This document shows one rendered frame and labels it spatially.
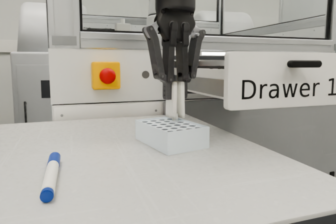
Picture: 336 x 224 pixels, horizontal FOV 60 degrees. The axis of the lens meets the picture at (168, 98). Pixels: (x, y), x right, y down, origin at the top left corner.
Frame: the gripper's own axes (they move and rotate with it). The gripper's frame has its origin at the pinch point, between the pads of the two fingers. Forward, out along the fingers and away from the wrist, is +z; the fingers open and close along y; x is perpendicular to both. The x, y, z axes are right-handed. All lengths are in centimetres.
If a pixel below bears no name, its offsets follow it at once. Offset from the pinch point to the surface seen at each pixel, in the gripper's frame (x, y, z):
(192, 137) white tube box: -9.0, -2.2, 5.3
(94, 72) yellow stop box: 25.9, -7.8, -4.7
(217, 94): -0.5, 10.2, -0.5
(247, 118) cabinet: 20.0, 40.9, 10.9
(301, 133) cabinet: 15, 63, 18
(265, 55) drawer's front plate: -8.9, 14.7, -8.5
